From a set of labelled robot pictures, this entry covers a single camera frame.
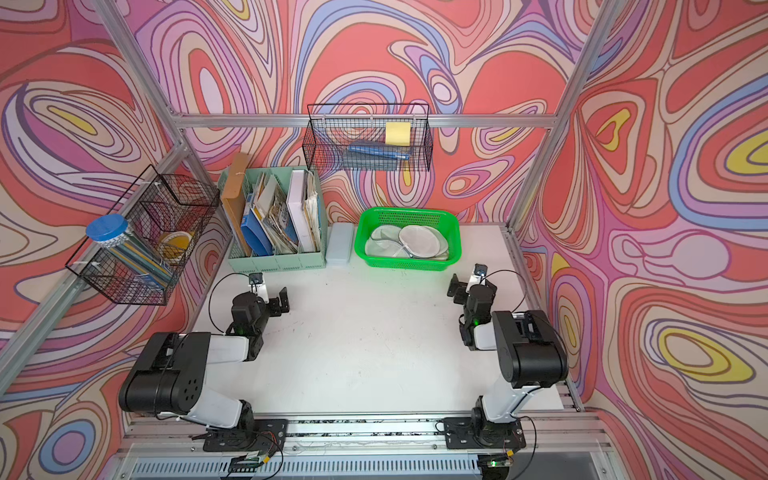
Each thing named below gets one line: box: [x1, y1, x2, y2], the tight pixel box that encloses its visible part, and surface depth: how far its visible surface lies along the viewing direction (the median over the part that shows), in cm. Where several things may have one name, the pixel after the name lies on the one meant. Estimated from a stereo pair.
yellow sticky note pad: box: [385, 122, 411, 146], surface depth 90 cm
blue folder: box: [240, 208, 274, 256], surface depth 97 cm
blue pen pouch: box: [348, 145, 411, 161], surface depth 90 cm
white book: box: [286, 169, 315, 253], surface depth 98 cm
